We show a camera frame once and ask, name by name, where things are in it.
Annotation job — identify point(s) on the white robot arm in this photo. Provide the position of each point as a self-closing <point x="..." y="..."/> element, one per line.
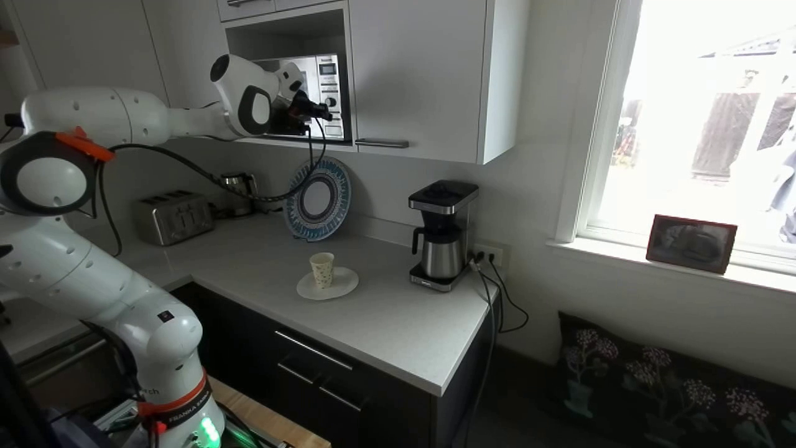
<point x="90" y="112"/>

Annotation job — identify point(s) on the dark picture frame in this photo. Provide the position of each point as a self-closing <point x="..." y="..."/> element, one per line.
<point x="690" y="245"/>

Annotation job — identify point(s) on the white wall cabinet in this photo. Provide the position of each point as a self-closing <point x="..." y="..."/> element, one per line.
<point x="414" y="74"/>

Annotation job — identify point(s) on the microwave display window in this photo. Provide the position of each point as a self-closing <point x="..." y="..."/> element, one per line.
<point x="329" y="69"/>

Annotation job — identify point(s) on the dark base cabinet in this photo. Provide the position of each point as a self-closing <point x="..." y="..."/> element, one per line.
<point x="248" y="339"/>

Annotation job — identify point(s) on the white dotted cup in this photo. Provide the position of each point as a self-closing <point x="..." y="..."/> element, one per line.
<point x="322" y="270"/>

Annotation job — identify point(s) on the dark floral cushion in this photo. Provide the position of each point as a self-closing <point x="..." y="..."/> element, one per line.
<point x="661" y="380"/>

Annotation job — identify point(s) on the silver toaster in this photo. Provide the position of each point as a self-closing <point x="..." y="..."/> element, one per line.
<point x="175" y="217"/>

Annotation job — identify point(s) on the stainless steel microwave body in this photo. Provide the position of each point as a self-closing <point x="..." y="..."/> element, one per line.
<point x="331" y="83"/>

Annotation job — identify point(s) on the white saucer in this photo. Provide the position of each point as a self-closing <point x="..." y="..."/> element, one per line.
<point x="338" y="287"/>

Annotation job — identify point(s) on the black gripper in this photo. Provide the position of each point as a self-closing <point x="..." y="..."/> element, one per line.
<point x="291" y="112"/>

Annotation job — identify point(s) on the black steel coffee maker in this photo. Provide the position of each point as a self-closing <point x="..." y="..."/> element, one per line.
<point x="440" y="250"/>

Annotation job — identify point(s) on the white outlet beside coffee maker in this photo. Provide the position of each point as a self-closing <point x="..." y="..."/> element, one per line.
<point x="490" y="251"/>

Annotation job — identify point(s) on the white window frame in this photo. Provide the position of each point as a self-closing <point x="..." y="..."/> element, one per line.
<point x="609" y="125"/>

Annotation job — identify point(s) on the blue patterned decorative plate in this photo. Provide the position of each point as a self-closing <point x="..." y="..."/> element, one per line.
<point x="299" y="219"/>

